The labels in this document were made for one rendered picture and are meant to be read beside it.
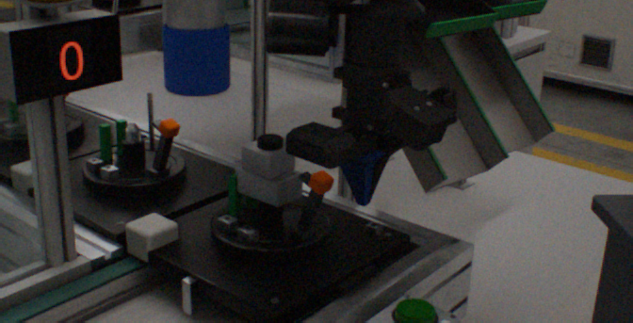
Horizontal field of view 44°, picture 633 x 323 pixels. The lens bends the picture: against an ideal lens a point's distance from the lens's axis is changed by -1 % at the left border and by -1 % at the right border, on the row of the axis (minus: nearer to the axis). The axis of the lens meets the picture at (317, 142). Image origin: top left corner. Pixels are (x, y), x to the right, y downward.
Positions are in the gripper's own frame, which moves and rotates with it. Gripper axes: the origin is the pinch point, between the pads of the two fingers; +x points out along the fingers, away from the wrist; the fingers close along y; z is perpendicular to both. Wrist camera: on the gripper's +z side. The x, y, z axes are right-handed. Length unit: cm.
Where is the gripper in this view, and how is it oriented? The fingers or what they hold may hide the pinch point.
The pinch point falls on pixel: (365, 173)
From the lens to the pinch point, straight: 81.3
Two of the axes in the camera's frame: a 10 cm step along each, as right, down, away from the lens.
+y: 6.6, -2.5, 7.1
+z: 7.5, 2.6, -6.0
